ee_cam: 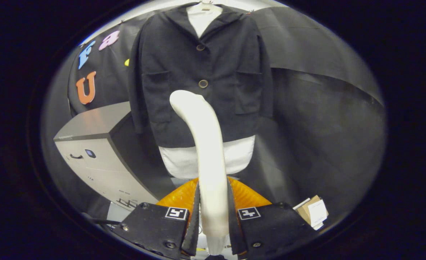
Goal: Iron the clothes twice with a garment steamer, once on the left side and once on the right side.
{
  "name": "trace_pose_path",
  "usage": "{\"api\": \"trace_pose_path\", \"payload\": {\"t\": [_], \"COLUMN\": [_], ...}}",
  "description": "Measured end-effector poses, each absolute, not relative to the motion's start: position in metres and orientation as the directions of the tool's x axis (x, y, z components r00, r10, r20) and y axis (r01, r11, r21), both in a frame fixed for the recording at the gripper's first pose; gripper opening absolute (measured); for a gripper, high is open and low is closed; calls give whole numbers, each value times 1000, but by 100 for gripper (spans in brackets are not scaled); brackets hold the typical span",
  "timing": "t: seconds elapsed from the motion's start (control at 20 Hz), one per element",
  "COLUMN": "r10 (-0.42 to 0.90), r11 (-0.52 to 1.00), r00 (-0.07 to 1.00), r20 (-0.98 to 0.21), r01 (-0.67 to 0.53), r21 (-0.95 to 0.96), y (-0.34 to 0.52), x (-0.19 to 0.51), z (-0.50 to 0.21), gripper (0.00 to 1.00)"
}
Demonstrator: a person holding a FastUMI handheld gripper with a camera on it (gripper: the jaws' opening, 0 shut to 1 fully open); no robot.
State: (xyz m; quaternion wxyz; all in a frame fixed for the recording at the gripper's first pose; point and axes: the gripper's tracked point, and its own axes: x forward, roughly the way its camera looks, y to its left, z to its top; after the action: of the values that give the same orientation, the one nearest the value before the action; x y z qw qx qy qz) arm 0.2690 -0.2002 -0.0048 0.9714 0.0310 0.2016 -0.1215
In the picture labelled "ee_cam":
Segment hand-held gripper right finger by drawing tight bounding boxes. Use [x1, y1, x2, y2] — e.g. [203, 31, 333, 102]
[227, 177, 316, 260]

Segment grey drawer cabinet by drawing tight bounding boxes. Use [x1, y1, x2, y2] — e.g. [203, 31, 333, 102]
[53, 101, 170, 212]

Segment cardboard box with paper label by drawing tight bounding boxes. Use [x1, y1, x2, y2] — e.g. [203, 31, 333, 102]
[293, 195, 330, 231]

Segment black backdrop cloth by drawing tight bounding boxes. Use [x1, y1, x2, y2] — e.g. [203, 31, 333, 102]
[41, 7, 385, 221]

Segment black suit jacket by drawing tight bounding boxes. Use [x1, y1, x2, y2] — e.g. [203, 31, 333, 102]
[128, 3, 274, 148]

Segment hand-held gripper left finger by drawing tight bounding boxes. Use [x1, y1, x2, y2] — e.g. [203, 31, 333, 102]
[112, 178, 201, 260]

